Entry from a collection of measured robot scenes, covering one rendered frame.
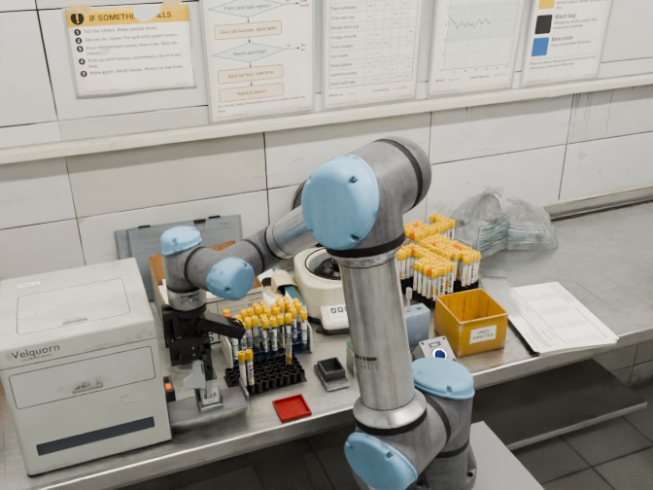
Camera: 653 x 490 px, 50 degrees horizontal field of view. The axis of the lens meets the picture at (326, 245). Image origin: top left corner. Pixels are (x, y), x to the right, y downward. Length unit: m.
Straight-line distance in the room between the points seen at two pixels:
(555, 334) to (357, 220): 1.02
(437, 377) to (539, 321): 0.72
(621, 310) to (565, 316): 0.18
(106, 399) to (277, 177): 0.86
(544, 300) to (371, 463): 0.98
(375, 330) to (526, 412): 1.61
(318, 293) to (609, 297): 0.82
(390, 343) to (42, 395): 0.68
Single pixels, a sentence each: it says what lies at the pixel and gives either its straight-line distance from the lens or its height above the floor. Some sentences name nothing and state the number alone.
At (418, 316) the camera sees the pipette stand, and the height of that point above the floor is 0.97.
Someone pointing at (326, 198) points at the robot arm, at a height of 1.51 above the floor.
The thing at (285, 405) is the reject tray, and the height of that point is 0.88.
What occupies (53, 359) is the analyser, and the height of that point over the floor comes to 1.13.
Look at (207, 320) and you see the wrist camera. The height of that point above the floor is 1.13.
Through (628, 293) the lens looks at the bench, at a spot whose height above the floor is 0.87.
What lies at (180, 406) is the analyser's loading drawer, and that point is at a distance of 1.53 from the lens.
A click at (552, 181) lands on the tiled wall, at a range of 2.48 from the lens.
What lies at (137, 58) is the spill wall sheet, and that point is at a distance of 1.82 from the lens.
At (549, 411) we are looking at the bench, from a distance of 2.60.
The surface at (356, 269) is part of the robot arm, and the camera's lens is 0.97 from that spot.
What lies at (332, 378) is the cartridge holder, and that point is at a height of 0.89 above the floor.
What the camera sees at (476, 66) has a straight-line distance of 2.16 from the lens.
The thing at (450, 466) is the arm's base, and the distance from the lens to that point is 1.28.
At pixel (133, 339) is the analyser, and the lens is 1.36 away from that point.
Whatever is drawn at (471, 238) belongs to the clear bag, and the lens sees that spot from 2.15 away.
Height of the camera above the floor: 1.86
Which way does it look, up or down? 26 degrees down
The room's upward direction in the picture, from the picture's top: 1 degrees counter-clockwise
